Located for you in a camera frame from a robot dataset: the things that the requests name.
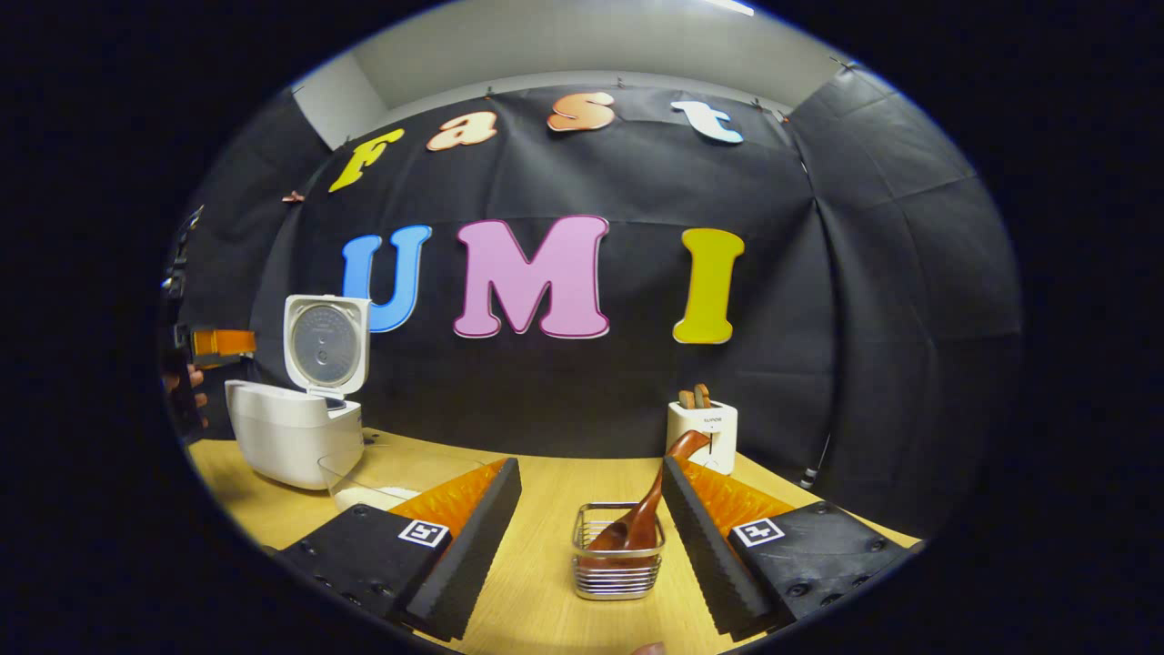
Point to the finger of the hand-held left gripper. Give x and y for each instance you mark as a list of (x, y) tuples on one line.
[(223, 343)]

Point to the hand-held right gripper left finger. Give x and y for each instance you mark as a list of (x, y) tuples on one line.
[(477, 555)]

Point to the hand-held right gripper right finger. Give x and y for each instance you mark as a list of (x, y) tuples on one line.
[(696, 555)]

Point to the brown wooden spoon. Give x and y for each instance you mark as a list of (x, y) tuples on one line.
[(641, 518)]

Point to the white rice cooker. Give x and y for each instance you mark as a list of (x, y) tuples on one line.
[(291, 437)]

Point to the clear plastic rice container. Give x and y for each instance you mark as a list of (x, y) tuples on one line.
[(400, 468)]

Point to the white toaster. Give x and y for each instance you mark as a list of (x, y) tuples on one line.
[(705, 437)]

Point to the black backdrop cloth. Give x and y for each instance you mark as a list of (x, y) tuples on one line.
[(591, 391)]

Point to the long ceiling light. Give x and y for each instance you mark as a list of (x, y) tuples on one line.
[(730, 6)]

